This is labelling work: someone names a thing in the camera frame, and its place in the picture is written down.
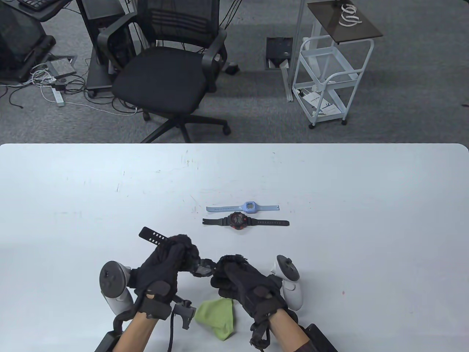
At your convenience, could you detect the person's left hand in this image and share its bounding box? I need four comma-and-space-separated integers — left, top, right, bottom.
129, 235, 200, 305

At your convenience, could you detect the person's right hand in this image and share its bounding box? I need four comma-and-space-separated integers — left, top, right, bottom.
211, 255, 289, 324

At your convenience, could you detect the black watch dotted strap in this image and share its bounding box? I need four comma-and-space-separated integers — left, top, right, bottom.
139, 227, 217, 278

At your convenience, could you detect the grey white hand controller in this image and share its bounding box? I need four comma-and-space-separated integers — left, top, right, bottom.
271, 255, 305, 312
99, 261, 134, 316

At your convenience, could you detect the green microfibre cloth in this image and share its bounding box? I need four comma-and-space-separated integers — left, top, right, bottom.
194, 298, 235, 342

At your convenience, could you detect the black red watch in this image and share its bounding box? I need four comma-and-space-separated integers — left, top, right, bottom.
202, 212, 290, 231

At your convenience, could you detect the light blue watch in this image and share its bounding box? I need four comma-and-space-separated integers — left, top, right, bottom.
206, 201, 281, 215

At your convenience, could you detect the person's right forearm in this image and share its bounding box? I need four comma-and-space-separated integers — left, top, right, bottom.
269, 309, 313, 352

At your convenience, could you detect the person's left forearm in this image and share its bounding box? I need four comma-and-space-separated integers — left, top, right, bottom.
114, 312, 159, 352

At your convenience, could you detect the black mesh office chair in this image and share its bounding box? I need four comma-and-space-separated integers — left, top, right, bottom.
97, 0, 232, 143

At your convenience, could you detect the white paper sheet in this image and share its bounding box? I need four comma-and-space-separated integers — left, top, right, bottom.
301, 92, 339, 117

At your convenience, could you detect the black rolling computer stand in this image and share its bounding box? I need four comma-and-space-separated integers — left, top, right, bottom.
75, 0, 138, 99

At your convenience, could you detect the grey floor plate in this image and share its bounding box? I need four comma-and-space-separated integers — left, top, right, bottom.
46, 54, 78, 78

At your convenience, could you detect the white rolling cart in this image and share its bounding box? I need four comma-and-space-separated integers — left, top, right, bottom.
292, 37, 375, 129
280, 0, 383, 103

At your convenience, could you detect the open black floor box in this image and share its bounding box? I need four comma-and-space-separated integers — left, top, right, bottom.
266, 37, 293, 70

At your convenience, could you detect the black machine base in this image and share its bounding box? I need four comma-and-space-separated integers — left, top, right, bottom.
0, 5, 57, 83

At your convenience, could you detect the black desk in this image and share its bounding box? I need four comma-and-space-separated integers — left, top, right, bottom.
0, 0, 74, 22

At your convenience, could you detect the black keyboard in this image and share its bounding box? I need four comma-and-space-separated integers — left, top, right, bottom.
18, 0, 53, 11

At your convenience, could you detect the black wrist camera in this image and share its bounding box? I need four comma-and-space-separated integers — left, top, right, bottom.
250, 322, 272, 349
170, 300, 197, 330

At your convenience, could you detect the black arm strap box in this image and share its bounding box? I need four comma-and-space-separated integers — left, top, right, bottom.
95, 331, 120, 352
293, 323, 338, 352

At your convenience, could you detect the white cable bundle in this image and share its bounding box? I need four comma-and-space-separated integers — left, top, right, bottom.
29, 63, 61, 88

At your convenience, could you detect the white coiled cable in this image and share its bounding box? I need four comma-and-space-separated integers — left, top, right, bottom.
338, 4, 363, 28

